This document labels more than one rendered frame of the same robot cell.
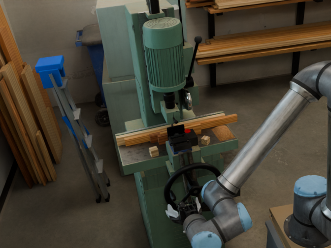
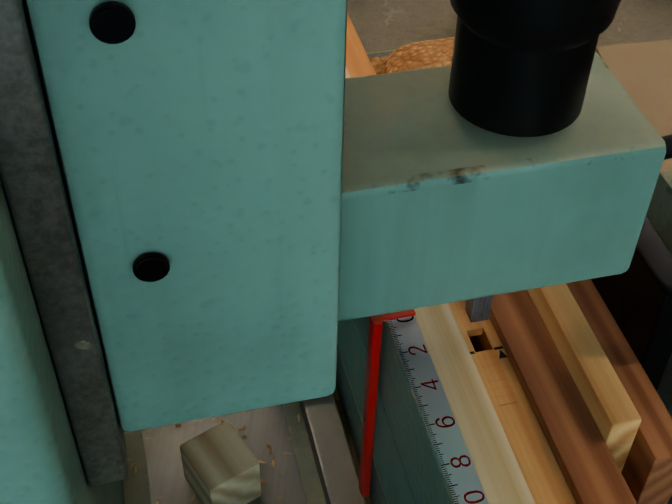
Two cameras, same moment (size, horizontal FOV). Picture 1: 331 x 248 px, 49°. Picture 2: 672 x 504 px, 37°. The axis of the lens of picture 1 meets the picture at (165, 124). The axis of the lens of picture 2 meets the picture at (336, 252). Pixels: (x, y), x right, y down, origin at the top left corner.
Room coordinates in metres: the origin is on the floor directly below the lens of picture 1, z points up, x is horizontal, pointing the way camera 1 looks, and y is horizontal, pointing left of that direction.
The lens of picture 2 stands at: (1.71, 0.28, 1.30)
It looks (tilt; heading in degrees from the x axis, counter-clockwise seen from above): 44 degrees down; 266
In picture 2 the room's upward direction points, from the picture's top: 1 degrees clockwise
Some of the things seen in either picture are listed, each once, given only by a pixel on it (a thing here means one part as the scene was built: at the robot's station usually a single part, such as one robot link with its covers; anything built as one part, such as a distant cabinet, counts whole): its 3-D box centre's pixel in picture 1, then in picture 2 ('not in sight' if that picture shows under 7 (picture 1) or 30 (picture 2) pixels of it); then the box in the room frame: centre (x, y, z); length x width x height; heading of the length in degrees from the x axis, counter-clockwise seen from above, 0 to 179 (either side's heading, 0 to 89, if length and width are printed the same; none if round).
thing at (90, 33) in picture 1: (116, 72); not in sight; (3.52, 0.44, 0.48); 0.64 x 0.54 x 0.97; 96
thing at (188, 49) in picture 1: (184, 58); not in sight; (1.86, -0.14, 1.23); 0.09 x 0.08 x 0.15; 11
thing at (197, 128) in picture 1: (181, 133); (522, 284); (1.59, -0.07, 0.93); 0.22 x 0.01 x 0.06; 101
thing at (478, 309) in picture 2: not in sight; (483, 277); (1.62, -0.03, 0.97); 0.01 x 0.01 x 0.05; 11
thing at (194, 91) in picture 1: (189, 94); not in sight; (1.84, -0.15, 1.02); 0.09 x 0.07 x 0.12; 101
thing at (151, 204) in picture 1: (175, 195); not in sight; (1.74, -0.01, 0.36); 0.58 x 0.45 x 0.71; 11
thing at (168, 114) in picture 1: (170, 112); (451, 193); (1.64, -0.03, 1.03); 0.14 x 0.07 x 0.09; 11
